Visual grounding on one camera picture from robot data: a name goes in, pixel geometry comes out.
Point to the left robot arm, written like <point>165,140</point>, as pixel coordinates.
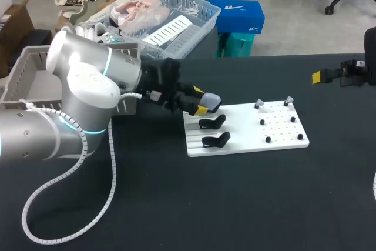
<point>88,86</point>

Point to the teal box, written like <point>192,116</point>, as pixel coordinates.
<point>235,45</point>

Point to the grey slotted basket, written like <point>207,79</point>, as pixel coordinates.
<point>32,83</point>

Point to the clear plastic basket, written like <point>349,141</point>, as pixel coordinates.
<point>191,24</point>

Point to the white plate with black stands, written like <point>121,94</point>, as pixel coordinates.
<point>243,133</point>

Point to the pink shoe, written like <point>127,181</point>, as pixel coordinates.
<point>138,14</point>

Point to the olive and white shoe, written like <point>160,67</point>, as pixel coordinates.
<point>94,10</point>

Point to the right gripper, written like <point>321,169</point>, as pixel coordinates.
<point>357,74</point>

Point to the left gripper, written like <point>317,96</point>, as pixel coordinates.
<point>164,83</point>

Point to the white slotted board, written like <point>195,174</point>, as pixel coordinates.
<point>169,32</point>

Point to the blue shoebox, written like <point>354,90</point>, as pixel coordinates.
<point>238,16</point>

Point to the cardboard box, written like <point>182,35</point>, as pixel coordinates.
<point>16,27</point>

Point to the translucent grey earbud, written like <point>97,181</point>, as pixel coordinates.
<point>258,104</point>
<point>288,101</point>

